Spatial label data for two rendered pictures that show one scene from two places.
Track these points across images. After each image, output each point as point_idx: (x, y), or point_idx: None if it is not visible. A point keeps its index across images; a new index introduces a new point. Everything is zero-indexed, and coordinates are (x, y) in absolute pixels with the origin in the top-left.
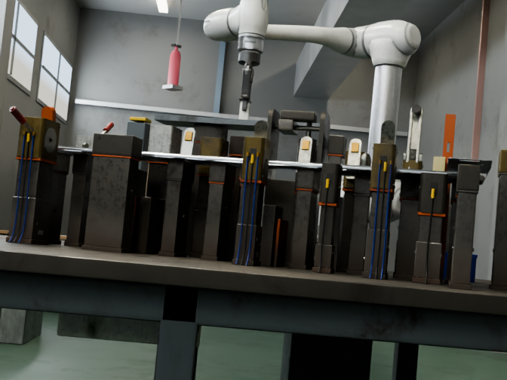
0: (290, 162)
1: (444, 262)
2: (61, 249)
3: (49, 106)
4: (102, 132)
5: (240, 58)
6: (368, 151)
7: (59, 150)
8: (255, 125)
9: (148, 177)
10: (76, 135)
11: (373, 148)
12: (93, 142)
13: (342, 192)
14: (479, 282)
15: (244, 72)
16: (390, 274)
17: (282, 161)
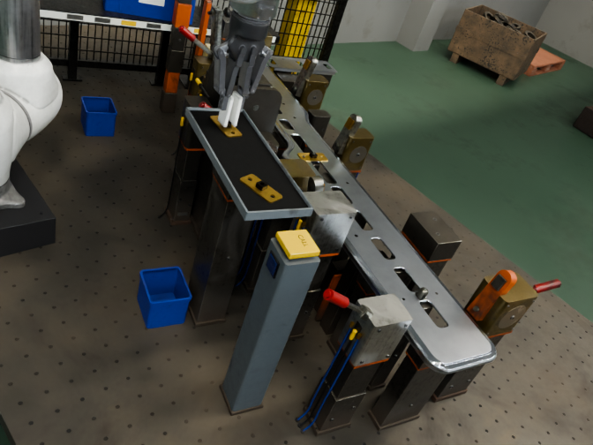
0: (317, 132)
1: (115, 121)
2: (459, 301)
3: (511, 271)
4: (352, 305)
5: (266, 33)
6: (29, 43)
7: (433, 340)
8: (360, 123)
9: (326, 268)
10: (412, 319)
11: (326, 86)
12: (456, 249)
13: (26, 121)
14: (66, 116)
15: (270, 56)
16: (103, 164)
17: (318, 136)
